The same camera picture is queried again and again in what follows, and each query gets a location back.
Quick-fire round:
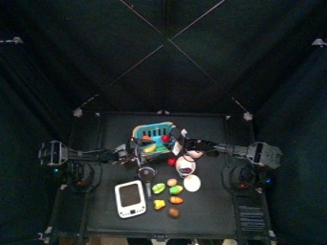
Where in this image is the pink white toy piece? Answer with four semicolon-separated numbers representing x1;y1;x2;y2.
187;150;204;160

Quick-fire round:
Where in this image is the black toy frying pan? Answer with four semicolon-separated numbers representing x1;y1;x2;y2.
136;166;159;199

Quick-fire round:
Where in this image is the white oval bowl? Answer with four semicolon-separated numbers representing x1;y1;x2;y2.
175;155;198;179

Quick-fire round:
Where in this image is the blue toy shopping basket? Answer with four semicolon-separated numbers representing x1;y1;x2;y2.
131;121;179;158

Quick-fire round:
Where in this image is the white round plate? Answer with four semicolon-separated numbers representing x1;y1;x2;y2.
183;174;202;193

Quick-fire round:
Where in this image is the white toy tablet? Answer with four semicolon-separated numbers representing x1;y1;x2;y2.
113;179;148;220

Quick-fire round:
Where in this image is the green toy pepper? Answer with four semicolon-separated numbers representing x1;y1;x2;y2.
168;185;186;196

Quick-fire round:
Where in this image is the yellow toy pepper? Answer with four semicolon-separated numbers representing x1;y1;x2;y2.
152;199;167;211

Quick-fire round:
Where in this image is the orange toy carrot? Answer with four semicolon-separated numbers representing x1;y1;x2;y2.
168;195;186;205

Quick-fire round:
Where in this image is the brown toy potato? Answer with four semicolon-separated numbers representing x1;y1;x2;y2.
167;207;182;219

